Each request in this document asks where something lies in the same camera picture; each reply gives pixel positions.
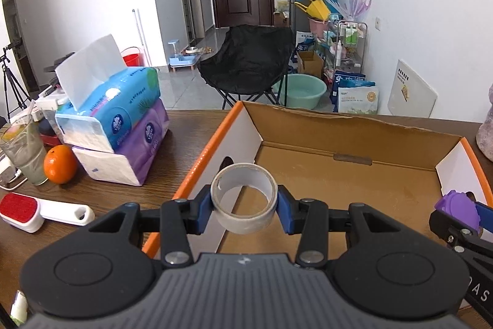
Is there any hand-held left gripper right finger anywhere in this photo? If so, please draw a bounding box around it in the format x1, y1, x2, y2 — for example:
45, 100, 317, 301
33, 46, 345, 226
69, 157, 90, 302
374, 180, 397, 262
275, 184, 405, 269

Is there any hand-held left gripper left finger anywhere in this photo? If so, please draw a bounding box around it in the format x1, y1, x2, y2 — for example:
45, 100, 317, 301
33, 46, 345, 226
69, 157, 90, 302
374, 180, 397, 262
89, 184, 214, 269

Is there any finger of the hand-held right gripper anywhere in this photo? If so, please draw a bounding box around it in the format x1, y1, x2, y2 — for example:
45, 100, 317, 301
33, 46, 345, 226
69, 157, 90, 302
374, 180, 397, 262
475, 201, 493, 237
429, 211, 493, 256

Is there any purple round plastic toy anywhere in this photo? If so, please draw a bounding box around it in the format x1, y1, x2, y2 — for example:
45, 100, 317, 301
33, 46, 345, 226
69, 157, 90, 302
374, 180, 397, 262
434, 190, 482, 234

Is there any white tape roll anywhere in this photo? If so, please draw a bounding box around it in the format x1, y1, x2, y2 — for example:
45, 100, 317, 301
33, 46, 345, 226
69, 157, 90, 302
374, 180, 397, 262
210, 163, 278, 235

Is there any orange cardboard box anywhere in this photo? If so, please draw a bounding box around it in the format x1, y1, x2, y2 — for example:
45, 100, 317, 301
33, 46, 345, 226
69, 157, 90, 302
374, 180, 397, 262
142, 101, 493, 260

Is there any pink stone vase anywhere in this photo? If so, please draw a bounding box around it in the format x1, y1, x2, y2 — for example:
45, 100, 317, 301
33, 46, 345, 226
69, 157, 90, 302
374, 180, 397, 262
476, 82, 493, 162

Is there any purple tissue pack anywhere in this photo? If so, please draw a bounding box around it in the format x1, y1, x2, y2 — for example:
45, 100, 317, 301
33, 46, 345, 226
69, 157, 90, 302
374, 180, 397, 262
72, 98, 170, 186

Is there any green plastic basin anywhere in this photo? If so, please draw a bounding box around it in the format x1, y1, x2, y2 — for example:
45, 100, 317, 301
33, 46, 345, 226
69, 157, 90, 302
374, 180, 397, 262
271, 73, 328, 109

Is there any white and blue litter bag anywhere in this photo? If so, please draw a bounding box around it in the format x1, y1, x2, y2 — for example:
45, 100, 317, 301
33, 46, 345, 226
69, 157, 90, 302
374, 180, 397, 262
330, 80, 380, 115

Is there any blue tissue pack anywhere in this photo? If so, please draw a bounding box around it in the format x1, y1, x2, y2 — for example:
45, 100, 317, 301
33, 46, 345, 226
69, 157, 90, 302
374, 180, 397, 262
54, 34, 161, 153

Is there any white board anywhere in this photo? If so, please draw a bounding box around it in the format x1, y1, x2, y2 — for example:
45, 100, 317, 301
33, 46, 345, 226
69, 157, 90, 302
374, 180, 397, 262
387, 59, 438, 118

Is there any red and white lint brush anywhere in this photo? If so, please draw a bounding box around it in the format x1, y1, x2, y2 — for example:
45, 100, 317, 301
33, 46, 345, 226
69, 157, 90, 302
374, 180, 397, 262
0, 192, 96, 233

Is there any small brown cardboard box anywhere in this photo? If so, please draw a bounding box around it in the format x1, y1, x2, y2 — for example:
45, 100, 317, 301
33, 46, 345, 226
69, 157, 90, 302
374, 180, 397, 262
296, 51, 325, 78

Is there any orange fruit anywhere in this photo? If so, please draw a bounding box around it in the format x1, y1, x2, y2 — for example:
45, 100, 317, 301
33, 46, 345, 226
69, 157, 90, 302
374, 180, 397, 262
43, 145, 79, 184

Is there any blue and white pet feeder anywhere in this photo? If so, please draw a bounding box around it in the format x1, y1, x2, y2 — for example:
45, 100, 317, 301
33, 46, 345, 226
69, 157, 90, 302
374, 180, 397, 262
169, 39, 201, 72

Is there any black folding chair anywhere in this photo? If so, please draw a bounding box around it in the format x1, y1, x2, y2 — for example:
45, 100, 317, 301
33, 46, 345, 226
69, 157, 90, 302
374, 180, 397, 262
198, 24, 295, 110

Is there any blue plastic pack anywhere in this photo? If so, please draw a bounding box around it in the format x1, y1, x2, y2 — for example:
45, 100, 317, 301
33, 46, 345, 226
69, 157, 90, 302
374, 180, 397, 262
296, 31, 318, 62

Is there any red box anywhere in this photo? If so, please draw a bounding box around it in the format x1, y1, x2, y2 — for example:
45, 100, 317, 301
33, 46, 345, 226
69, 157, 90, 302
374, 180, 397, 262
40, 132, 64, 147

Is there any red bucket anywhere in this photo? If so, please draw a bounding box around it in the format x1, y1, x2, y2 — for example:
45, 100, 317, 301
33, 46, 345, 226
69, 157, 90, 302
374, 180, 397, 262
122, 47, 141, 67

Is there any white mop pole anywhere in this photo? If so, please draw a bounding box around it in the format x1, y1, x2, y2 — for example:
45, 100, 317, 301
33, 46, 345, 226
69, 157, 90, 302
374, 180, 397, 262
132, 8, 153, 68

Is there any pink bucket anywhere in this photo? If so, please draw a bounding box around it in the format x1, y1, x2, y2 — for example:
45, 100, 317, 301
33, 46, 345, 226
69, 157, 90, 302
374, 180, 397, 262
308, 17, 332, 39

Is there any glass cup with drink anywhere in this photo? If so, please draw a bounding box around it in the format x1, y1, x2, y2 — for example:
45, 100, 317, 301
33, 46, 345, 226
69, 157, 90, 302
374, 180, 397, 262
0, 122, 49, 186

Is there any yellow watering can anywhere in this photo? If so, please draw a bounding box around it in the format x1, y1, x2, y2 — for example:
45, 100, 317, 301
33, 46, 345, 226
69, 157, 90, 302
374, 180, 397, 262
295, 0, 332, 21

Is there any small white green bottle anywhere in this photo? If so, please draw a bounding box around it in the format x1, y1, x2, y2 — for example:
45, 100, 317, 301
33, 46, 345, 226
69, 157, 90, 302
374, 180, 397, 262
10, 292, 27, 326

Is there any black tripod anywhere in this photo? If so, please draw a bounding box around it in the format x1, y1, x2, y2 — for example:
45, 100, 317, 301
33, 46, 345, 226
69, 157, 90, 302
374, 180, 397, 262
0, 44, 31, 121

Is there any wire rack cart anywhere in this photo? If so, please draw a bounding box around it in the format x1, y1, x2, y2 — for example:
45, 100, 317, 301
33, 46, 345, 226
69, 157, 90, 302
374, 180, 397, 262
325, 21, 368, 83

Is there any white cable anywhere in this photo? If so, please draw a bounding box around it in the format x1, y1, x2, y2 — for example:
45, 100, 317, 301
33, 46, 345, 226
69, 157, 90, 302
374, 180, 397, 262
0, 155, 28, 191

